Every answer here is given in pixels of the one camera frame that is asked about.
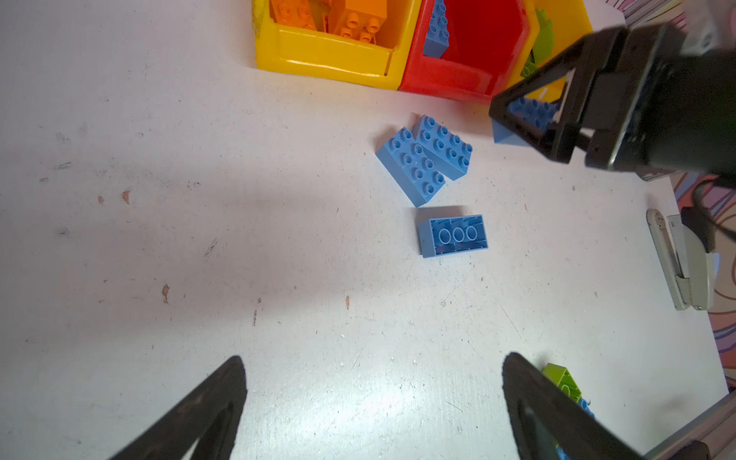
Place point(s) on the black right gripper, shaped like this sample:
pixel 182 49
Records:
pixel 654 97

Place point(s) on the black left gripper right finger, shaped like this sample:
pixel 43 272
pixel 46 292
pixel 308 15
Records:
pixel 541 416

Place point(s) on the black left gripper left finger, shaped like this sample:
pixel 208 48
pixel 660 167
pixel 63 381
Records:
pixel 204 424

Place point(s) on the green brick front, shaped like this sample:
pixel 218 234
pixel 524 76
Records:
pixel 561 377

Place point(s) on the blue brick studs up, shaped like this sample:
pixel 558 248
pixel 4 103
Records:
pixel 536 113

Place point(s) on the blue long brick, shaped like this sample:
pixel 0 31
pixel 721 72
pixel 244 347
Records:
pixel 437 40

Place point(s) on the orange small brick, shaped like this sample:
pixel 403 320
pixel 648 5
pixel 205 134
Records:
pixel 359 20

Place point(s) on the green long brick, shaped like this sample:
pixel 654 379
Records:
pixel 543 46

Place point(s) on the right yellow bin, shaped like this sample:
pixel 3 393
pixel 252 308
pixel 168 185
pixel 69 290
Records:
pixel 570 21

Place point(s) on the yellow bin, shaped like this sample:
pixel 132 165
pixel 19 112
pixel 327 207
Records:
pixel 290 50
pixel 570 21

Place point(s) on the red bin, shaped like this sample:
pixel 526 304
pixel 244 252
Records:
pixel 486 40

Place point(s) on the white stapler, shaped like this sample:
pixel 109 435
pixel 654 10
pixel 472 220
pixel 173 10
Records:
pixel 685 245

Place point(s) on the left yellow bin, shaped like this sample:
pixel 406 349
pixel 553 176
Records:
pixel 290 50

